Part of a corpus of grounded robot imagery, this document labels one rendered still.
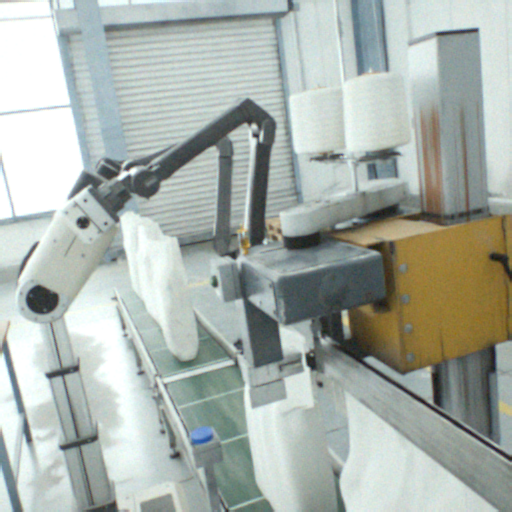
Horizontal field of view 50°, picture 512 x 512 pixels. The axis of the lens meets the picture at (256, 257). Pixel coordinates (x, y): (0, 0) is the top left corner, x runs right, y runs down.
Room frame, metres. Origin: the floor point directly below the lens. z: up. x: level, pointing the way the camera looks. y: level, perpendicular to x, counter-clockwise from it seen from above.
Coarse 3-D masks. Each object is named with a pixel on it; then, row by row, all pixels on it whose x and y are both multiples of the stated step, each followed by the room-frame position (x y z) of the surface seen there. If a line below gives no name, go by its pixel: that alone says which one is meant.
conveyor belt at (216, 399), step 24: (168, 384) 2.73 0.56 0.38; (192, 384) 2.69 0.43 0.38; (216, 384) 2.64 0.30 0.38; (240, 384) 2.60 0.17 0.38; (192, 408) 2.42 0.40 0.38; (216, 408) 2.39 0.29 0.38; (240, 408) 2.35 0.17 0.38; (216, 432) 2.17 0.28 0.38; (240, 432) 2.14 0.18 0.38; (240, 456) 1.96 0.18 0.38; (240, 480) 1.80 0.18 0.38; (336, 480) 1.72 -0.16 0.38; (240, 504) 1.67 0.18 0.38; (264, 504) 1.65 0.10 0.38
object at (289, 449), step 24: (288, 336) 1.48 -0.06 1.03; (288, 384) 1.51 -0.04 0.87; (264, 408) 1.53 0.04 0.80; (288, 408) 1.46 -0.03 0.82; (312, 408) 1.47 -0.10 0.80; (264, 432) 1.53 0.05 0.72; (288, 432) 1.43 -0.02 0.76; (312, 432) 1.43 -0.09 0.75; (264, 456) 1.57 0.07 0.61; (288, 456) 1.43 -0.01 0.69; (312, 456) 1.43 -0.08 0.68; (264, 480) 1.60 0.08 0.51; (288, 480) 1.43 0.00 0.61; (312, 480) 1.43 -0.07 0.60; (288, 504) 1.45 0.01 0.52; (312, 504) 1.42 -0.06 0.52; (336, 504) 1.46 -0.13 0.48
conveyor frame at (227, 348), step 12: (120, 300) 4.42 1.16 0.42; (132, 324) 3.73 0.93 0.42; (204, 324) 3.60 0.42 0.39; (132, 336) 3.86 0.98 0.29; (216, 336) 3.31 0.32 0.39; (144, 348) 3.21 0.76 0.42; (228, 348) 3.06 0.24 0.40; (144, 360) 3.36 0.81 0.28; (156, 372) 2.82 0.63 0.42; (192, 372) 2.85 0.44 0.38; (204, 372) 2.83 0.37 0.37; (156, 384) 2.80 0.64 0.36
